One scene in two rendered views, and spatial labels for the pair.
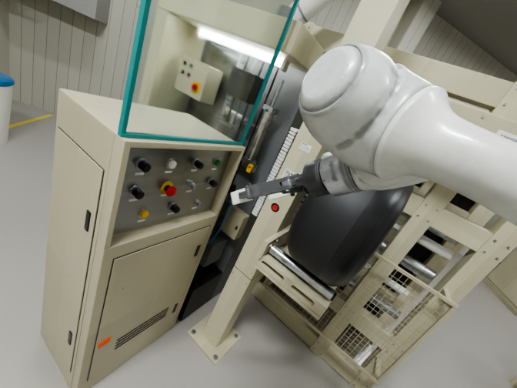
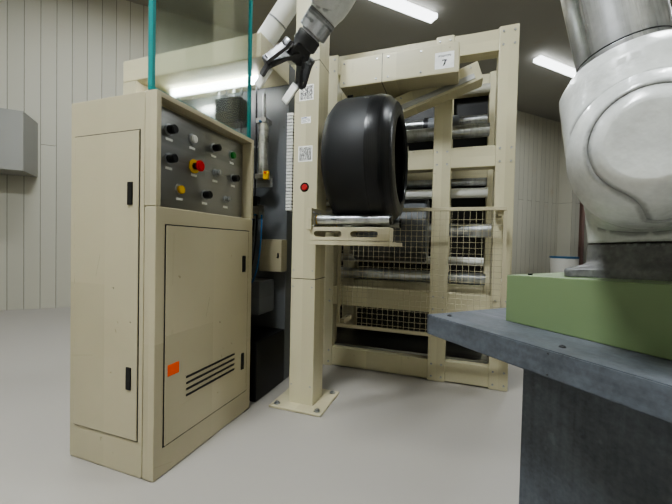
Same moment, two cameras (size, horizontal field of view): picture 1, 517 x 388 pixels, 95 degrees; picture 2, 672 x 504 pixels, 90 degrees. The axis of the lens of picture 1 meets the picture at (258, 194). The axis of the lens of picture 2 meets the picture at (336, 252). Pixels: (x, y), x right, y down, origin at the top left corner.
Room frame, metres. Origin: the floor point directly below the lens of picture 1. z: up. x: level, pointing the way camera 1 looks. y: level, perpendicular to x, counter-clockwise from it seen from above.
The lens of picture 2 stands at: (-0.57, -0.10, 0.79)
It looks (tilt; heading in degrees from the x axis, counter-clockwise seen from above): 1 degrees down; 354
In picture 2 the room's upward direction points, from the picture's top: 1 degrees clockwise
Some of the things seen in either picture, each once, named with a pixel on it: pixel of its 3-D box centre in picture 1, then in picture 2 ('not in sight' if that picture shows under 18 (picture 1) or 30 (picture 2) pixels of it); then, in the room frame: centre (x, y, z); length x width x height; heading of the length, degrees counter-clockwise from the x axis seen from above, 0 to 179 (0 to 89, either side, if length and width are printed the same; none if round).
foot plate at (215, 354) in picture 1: (215, 333); (305, 397); (1.12, -0.13, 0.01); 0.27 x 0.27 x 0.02; 65
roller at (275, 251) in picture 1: (300, 270); (352, 219); (0.91, -0.31, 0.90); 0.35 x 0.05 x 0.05; 65
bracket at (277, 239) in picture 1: (281, 237); (325, 221); (1.11, -0.21, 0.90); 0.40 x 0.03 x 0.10; 155
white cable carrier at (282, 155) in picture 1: (275, 175); (292, 162); (1.13, -0.04, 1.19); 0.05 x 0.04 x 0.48; 155
